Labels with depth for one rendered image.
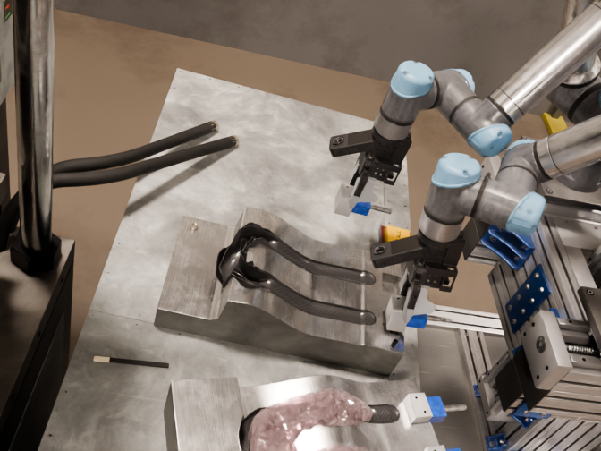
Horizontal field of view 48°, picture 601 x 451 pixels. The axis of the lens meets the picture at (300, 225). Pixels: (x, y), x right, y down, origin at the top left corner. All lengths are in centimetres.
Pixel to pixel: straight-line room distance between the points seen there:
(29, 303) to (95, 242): 116
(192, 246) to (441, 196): 55
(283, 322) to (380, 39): 256
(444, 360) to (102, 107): 180
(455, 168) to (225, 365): 59
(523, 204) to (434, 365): 121
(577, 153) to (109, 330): 92
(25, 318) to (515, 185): 94
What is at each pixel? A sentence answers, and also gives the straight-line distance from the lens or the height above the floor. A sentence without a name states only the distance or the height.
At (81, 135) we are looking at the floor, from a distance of 299.
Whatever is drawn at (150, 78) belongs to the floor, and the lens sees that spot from 336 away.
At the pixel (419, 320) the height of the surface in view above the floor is 94.
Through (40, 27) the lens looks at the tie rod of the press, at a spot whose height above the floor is 135.
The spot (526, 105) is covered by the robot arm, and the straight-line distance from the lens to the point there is 138.
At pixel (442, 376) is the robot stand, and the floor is 21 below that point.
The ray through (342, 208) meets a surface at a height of 92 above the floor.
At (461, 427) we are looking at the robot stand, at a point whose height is 21.
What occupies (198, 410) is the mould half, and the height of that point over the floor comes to 91.
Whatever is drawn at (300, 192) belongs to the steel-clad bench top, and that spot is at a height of 80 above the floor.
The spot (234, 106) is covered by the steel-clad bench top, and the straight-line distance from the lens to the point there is 196.
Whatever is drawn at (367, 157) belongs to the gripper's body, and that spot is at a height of 108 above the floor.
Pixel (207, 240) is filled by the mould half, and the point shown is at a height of 86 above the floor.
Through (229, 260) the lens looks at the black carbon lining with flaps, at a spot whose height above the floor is 87.
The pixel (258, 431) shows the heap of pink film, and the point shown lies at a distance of 122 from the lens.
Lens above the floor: 196
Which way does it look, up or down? 44 degrees down
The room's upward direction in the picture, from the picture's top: 22 degrees clockwise
